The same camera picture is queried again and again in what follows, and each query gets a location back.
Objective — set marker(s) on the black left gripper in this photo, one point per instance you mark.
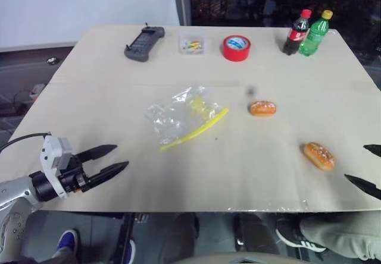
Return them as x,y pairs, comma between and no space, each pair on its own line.
74,176

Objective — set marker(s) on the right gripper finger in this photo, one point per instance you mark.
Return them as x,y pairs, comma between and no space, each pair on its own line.
374,150
366,186

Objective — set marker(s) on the hot dog bun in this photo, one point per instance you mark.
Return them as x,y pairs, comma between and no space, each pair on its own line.
319,155
262,108

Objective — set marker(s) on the clear zip bag yellow seal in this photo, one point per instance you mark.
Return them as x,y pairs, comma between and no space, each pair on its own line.
178,118

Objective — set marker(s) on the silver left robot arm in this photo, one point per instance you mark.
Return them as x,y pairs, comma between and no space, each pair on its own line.
15,190

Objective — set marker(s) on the grey trouser leg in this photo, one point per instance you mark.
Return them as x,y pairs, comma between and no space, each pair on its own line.
342,234

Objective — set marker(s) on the black table leg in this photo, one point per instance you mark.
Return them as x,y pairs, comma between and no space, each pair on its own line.
125,237

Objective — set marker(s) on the blue shoe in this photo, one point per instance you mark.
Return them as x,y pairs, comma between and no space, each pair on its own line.
131,250
68,240

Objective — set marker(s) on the black white striped sneaker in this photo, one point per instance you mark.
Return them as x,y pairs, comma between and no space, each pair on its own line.
294,238

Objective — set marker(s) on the small round silver knob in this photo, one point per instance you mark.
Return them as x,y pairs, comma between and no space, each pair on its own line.
52,60

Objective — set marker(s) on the dark grey remote controller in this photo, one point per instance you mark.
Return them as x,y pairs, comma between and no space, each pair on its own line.
144,42

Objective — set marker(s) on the green soda bottle yellow cap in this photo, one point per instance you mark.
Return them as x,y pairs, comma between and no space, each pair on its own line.
312,36

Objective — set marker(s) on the cola bottle red cap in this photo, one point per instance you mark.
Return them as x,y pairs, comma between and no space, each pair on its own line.
294,33

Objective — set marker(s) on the clear box of coloured pins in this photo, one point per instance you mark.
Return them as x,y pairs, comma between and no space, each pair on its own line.
192,44

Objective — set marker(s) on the red tape roll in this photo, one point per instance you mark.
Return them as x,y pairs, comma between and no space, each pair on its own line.
235,50

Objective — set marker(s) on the grey window frame post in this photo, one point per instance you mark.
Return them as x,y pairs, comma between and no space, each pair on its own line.
180,1

